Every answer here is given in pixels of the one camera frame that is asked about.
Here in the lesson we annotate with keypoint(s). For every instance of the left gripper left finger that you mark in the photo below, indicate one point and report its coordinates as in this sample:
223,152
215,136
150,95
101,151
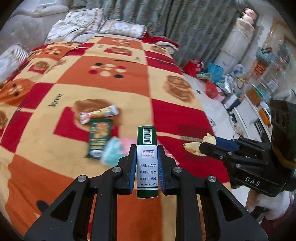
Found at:
88,206

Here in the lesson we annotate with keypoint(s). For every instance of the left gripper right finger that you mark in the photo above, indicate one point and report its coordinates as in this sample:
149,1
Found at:
205,205

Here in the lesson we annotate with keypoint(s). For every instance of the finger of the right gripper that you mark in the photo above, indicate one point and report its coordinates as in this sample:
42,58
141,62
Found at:
240,145
223,154

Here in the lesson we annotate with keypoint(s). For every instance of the yellow snack wrapper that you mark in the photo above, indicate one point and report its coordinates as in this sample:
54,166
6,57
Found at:
194,147

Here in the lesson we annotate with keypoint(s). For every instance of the green white small box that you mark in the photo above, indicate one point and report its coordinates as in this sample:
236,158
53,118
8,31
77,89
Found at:
147,162

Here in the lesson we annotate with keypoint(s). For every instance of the teal tissue pack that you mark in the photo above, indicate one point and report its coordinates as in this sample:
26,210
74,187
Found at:
112,152

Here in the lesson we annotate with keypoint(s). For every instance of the pink plastic bag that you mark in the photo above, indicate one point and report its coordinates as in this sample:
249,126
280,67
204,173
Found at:
126,143

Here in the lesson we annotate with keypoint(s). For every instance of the dark green snack packet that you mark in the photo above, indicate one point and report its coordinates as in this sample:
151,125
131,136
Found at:
100,132

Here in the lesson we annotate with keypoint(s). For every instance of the orange white snack bar wrapper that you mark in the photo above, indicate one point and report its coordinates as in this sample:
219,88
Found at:
108,111

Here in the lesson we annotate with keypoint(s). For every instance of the white tv console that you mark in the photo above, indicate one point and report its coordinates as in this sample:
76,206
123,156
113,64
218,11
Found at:
248,122

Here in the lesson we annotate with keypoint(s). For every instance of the red plastic bag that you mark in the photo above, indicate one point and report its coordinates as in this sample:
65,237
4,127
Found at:
211,90

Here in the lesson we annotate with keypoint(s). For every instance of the teal shopping bag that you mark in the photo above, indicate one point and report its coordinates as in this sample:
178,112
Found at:
215,71

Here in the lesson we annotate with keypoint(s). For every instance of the striped tote bag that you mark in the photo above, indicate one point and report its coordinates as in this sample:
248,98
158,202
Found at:
265,55

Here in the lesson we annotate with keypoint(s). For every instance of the red gift bag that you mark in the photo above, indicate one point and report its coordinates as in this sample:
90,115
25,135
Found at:
193,67

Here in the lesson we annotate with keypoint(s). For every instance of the white cabinet with lace cover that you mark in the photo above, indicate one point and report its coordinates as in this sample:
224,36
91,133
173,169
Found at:
235,45

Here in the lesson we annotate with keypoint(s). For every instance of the red orange patchwork blanket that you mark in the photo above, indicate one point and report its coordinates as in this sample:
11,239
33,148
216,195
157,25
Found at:
43,143

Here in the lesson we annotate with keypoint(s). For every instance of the green patterned curtain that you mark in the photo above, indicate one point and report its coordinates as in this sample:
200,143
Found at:
200,27

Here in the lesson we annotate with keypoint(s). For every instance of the white bolster pillow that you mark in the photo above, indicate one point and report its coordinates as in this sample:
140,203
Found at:
123,28

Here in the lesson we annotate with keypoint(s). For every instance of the white embroidered pillow left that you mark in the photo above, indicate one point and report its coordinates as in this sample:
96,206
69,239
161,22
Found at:
11,60

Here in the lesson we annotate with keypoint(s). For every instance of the white square pillow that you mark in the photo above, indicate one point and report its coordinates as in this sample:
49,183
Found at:
89,19

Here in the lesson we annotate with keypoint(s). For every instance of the white folded quilt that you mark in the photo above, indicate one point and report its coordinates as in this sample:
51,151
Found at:
63,31

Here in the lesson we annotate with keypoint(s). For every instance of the grey tufted headboard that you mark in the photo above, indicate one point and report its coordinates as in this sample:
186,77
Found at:
30,27

